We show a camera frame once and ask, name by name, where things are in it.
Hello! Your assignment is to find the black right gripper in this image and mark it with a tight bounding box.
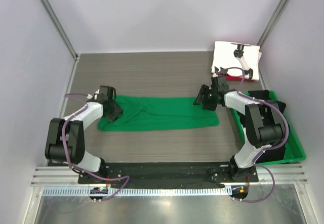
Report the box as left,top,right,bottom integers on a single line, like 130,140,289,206
193,85,218,111

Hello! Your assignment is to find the green t shirt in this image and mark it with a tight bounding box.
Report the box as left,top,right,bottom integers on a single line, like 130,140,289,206
97,95,220,131

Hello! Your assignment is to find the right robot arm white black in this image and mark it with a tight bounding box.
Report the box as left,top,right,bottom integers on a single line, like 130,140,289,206
193,76,289,182

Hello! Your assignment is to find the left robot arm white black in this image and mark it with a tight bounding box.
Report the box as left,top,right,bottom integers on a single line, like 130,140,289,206
45,85,124,183

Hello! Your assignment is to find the folded red t shirt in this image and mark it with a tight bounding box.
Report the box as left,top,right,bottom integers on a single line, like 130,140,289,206
225,74,253,81

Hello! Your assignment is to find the folded white printed t shirt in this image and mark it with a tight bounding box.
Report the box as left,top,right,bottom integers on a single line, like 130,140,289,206
211,41,262,81

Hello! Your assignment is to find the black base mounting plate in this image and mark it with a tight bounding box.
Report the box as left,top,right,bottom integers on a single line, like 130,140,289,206
78,162,259,199

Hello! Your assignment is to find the black t shirt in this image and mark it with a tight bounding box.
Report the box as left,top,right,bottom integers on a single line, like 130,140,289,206
233,90,286,164

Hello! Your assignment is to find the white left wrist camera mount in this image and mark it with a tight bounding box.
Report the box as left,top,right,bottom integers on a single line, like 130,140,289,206
87,89,100,100

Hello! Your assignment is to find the left aluminium corner post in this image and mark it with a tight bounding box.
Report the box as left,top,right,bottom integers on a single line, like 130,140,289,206
39,0,78,61

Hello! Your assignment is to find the aluminium corner post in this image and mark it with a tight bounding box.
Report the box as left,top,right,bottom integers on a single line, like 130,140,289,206
257,0,290,47
39,0,78,61

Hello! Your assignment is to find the white slotted cable duct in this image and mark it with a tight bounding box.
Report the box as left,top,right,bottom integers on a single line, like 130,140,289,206
43,186,232,197

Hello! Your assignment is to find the aluminium frame rail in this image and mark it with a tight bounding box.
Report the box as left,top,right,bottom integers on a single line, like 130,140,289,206
30,163,308,187

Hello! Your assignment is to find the right aluminium corner post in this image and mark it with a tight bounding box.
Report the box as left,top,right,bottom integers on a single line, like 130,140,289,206
257,0,290,47

